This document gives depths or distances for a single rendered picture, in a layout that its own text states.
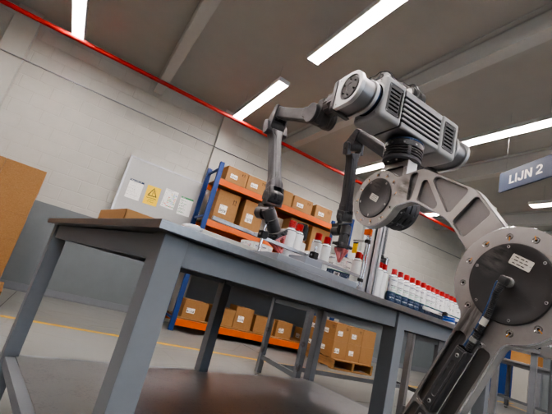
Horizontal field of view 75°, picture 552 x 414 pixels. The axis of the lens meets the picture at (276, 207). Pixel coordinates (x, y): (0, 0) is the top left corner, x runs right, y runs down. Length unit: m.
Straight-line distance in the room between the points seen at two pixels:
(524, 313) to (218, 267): 0.64
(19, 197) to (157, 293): 3.70
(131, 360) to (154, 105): 5.74
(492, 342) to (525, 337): 0.06
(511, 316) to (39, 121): 5.90
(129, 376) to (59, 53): 5.92
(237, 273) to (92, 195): 5.09
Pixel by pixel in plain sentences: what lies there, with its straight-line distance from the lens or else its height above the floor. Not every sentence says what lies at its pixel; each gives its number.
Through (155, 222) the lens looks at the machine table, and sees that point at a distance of 0.79.
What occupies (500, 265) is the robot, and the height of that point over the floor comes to 0.92.
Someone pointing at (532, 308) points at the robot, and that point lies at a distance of 0.84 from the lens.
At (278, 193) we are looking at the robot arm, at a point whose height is 1.16.
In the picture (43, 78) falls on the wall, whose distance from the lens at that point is 6.33.
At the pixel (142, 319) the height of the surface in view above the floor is 0.63.
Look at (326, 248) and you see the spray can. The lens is 1.75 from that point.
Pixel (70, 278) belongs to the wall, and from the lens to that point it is 5.87.
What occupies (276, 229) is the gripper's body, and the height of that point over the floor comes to 1.01.
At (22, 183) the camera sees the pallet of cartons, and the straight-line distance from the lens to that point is 4.46.
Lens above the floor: 0.73
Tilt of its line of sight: 14 degrees up
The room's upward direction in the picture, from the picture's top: 15 degrees clockwise
